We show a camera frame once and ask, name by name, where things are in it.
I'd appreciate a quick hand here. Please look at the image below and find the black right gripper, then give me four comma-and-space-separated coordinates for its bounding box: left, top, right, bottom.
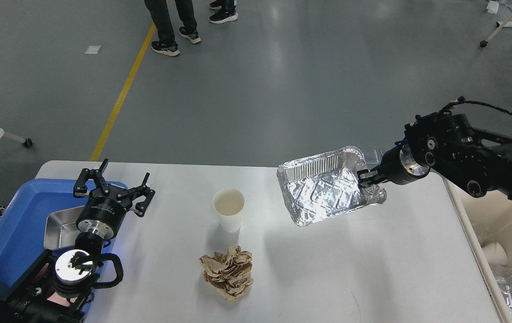
356, 143, 431, 187

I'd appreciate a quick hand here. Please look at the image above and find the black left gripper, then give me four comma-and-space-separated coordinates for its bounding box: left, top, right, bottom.
73, 159, 155, 240

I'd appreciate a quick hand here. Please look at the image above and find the aluminium foil tray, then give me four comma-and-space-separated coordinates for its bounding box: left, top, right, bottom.
276, 146, 387, 227

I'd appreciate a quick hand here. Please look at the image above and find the stainless steel rectangular tray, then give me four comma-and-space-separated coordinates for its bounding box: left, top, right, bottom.
43, 206, 84, 250

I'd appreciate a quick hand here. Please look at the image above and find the white paper cup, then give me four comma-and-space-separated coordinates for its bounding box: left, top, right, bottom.
212, 188, 245, 233
482, 242, 508, 266

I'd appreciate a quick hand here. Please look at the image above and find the brown paper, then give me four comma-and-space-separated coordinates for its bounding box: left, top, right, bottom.
199, 244, 254, 302

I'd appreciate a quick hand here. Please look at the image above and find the pink mug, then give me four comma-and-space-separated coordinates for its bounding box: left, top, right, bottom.
28, 260, 89, 311

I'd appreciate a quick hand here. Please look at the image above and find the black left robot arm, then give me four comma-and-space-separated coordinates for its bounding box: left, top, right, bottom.
0, 159, 155, 323

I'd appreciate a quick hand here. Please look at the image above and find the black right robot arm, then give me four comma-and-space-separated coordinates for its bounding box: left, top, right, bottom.
358, 96, 512, 201

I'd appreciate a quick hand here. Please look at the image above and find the left clear floor plate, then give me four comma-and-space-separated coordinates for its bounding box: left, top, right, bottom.
363, 149, 380, 164

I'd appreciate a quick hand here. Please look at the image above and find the blue plastic tray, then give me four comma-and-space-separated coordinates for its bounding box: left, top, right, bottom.
0, 179, 88, 292

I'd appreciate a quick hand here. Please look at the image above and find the beige plastic bin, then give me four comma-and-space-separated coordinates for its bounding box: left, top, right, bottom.
445, 180, 512, 323

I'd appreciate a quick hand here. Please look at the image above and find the white paper cup in bin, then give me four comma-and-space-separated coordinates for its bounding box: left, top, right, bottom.
482, 242, 508, 266

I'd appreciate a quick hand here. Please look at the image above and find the person in grey trousers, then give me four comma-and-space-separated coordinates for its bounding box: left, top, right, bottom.
144, 0, 201, 57

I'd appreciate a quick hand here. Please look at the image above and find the white office chair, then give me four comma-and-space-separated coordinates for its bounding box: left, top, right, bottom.
3, 131, 34, 148

